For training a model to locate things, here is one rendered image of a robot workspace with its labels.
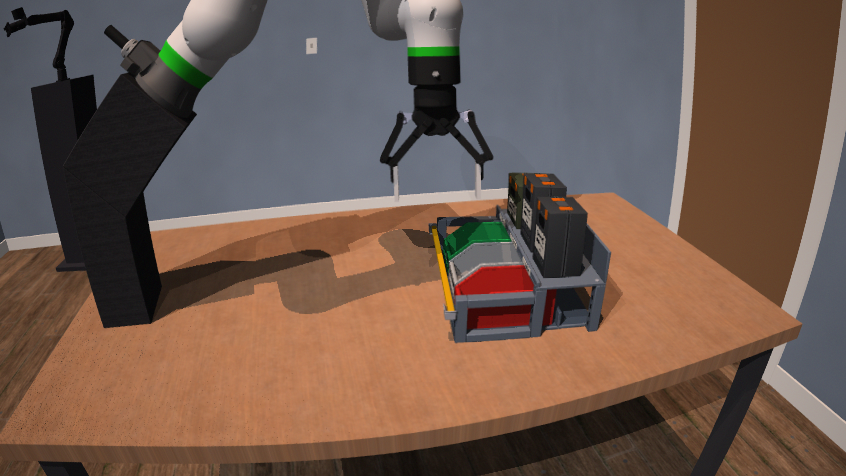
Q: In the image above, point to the red open bin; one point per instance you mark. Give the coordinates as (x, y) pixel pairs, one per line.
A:
(502, 279)

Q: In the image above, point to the orange retaining rail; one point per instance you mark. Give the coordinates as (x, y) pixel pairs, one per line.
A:
(442, 269)

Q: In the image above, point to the green bin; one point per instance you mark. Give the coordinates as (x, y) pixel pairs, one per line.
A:
(469, 233)

